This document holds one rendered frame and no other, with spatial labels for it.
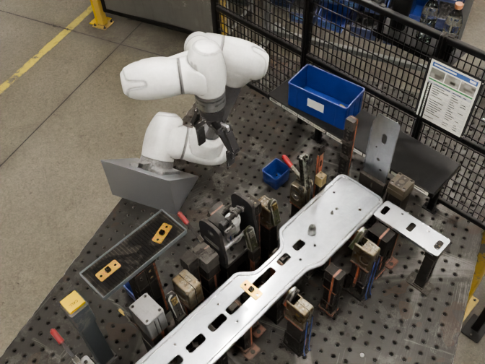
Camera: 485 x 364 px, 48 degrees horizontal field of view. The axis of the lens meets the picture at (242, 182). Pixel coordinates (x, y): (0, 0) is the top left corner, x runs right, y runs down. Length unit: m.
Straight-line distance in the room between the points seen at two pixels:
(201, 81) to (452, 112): 1.15
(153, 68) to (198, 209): 1.20
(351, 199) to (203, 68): 1.01
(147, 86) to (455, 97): 1.25
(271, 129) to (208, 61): 1.48
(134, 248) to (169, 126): 0.74
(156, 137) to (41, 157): 1.66
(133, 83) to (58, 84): 3.09
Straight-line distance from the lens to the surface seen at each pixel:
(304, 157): 2.10
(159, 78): 1.50
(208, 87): 1.52
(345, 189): 2.28
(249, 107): 3.05
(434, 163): 2.41
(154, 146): 2.51
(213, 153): 2.50
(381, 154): 2.23
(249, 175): 2.70
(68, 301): 1.91
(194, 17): 4.48
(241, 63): 2.06
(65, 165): 3.92
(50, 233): 3.59
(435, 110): 2.35
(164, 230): 1.96
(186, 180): 2.57
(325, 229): 2.15
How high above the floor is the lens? 2.76
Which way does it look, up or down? 50 degrees down
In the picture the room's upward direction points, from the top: 3 degrees counter-clockwise
